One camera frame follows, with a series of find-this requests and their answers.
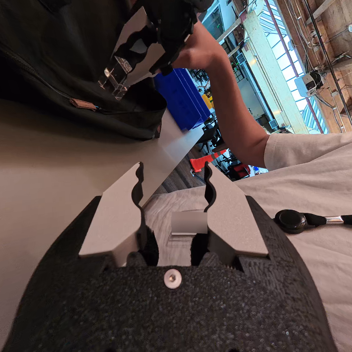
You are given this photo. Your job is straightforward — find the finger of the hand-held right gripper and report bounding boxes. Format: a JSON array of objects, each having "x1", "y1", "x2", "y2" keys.
[
  {"x1": 125, "y1": 41, "x2": 167, "y2": 87},
  {"x1": 111, "y1": 6, "x2": 154, "y2": 62}
]

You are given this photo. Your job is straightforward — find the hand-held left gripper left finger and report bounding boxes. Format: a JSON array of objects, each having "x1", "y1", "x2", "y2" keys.
[{"x1": 78, "y1": 162, "x2": 149, "y2": 268}]

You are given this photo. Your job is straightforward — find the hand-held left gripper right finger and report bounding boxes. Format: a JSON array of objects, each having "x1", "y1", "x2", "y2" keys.
[{"x1": 204, "y1": 162, "x2": 269, "y2": 265}]

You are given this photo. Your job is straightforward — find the clear acrylic block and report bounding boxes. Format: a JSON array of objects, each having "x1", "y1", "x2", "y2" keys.
[{"x1": 98, "y1": 55, "x2": 134, "y2": 101}]

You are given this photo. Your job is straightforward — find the black fabric bag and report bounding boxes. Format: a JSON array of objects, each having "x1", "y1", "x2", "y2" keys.
[{"x1": 0, "y1": 0, "x2": 168, "y2": 142}]

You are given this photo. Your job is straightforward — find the person's right forearm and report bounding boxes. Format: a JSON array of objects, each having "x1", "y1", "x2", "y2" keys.
[{"x1": 208, "y1": 55, "x2": 271, "y2": 169}]

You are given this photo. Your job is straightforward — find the white desk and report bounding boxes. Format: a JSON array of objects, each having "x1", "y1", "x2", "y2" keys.
[{"x1": 0, "y1": 98, "x2": 205, "y2": 352}]

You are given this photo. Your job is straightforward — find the person's right hand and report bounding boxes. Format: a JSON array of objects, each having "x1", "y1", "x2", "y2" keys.
[{"x1": 172, "y1": 21, "x2": 230, "y2": 75}]

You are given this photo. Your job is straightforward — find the red chair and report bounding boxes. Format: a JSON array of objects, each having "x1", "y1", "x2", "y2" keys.
[{"x1": 228, "y1": 162, "x2": 252, "y2": 180}]

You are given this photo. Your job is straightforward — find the blue plastic bin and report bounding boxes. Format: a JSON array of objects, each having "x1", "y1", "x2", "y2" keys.
[{"x1": 153, "y1": 67, "x2": 212, "y2": 131}]

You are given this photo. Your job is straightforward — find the black badge reel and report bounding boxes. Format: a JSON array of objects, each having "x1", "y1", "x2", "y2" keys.
[{"x1": 274, "y1": 210, "x2": 307, "y2": 235}]

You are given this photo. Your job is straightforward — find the person's white t-shirt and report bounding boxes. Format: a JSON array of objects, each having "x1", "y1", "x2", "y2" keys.
[{"x1": 144, "y1": 132, "x2": 352, "y2": 352}]

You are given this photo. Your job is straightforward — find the black office chair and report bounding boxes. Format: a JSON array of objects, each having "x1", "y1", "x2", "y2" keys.
[{"x1": 198, "y1": 122, "x2": 224, "y2": 154}]

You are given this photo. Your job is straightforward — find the white mounted device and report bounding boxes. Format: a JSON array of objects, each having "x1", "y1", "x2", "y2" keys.
[{"x1": 294, "y1": 70, "x2": 326, "y2": 98}]

